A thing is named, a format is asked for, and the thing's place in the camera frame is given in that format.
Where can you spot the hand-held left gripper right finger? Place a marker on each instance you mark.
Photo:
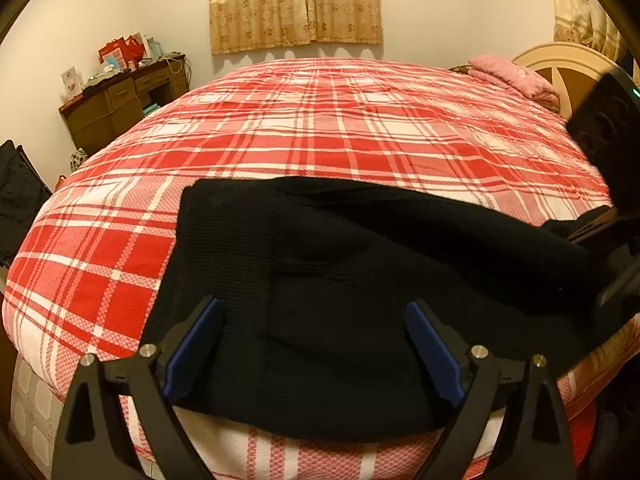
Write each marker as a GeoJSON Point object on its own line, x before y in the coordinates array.
{"type": "Point", "coordinates": [431, 344]}

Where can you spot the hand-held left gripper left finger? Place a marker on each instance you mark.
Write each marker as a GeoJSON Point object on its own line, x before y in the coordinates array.
{"type": "Point", "coordinates": [194, 342]}

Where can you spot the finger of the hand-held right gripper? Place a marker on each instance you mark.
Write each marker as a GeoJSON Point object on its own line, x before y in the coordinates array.
{"type": "Point", "coordinates": [590, 227]}

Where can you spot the black pants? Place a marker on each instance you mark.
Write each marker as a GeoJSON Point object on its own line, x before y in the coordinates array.
{"type": "Point", "coordinates": [325, 285]}

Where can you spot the cream wooden headboard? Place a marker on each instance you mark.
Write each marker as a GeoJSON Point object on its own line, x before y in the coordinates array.
{"type": "Point", "coordinates": [570, 67]}

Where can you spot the pink folded quilt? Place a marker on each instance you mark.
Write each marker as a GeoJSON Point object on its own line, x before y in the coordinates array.
{"type": "Point", "coordinates": [515, 77]}

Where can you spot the long beige floral curtain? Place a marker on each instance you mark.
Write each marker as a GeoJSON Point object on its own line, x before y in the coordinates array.
{"type": "Point", "coordinates": [580, 10]}

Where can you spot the white quilted mattress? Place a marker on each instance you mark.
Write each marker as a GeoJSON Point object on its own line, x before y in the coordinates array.
{"type": "Point", "coordinates": [32, 410]}

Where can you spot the red bed sheet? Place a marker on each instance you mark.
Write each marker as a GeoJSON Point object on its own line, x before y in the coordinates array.
{"type": "Point", "coordinates": [580, 440]}

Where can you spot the checked cloth bag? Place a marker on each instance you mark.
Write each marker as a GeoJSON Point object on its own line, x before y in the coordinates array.
{"type": "Point", "coordinates": [78, 158]}

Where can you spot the black bag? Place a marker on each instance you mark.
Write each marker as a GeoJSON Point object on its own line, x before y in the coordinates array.
{"type": "Point", "coordinates": [20, 200]}

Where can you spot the teal box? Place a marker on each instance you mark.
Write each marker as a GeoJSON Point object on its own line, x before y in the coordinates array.
{"type": "Point", "coordinates": [151, 108]}

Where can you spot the red plaid blanket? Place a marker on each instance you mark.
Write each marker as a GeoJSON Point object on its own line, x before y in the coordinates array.
{"type": "Point", "coordinates": [300, 125]}

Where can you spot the brown wooden desk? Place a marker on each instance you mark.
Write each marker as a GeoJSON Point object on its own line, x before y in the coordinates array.
{"type": "Point", "coordinates": [110, 105]}

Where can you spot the white card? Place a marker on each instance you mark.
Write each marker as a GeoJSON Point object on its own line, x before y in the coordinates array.
{"type": "Point", "coordinates": [71, 81]}

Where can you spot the pale blue box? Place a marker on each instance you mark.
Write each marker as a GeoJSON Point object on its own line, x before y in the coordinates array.
{"type": "Point", "coordinates": [155, 46]}

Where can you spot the red gift bag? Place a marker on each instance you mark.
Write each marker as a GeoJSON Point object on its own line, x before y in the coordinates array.
{"type": "Point", "coordinates": [120, 52]}

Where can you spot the short beige floral curtain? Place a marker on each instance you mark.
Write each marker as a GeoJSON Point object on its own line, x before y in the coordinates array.
{"type": "Point", "coordinates": [295, 5]}

